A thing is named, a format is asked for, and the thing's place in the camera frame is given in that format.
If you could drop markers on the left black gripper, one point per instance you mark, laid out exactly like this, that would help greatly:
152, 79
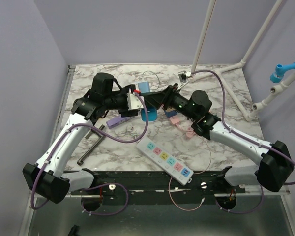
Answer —
125, 111

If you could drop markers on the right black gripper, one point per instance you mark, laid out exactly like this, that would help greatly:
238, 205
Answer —
167, 95

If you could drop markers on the light blue usb charger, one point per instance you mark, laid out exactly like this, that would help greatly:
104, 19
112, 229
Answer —
144, 87

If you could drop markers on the pink round plug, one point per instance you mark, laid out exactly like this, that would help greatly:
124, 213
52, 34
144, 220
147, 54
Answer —
189, 134

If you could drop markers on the white power strip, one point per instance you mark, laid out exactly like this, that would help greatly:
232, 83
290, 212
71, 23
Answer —
161, 157

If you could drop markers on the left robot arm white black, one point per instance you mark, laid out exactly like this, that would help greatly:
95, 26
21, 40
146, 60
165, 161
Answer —
64, 147

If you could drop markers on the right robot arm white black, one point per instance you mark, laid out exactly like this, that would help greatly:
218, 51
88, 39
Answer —
271, 161

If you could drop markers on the dark blue cube socket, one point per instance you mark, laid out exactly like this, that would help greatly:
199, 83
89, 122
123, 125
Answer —
170, 113

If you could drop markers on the pink flat adapter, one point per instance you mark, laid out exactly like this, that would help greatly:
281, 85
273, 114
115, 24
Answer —
174, 120

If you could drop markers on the purple usb power strip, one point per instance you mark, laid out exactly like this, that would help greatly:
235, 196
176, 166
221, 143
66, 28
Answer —
117, 121

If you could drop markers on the blue pipe fitting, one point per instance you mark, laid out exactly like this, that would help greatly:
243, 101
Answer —
280, 71

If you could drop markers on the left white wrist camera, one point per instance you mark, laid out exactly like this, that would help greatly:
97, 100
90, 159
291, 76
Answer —
134, 102

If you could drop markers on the dark metal t-handle key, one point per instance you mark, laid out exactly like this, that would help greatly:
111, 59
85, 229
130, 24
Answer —
90, 150

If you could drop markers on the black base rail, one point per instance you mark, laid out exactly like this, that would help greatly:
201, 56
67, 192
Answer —
135, 187

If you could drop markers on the white pvc pipe frame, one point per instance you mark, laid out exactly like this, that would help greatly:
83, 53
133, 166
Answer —
251, 35

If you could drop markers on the aluminium extrusion rail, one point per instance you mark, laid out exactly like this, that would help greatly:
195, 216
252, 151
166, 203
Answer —
253, 190

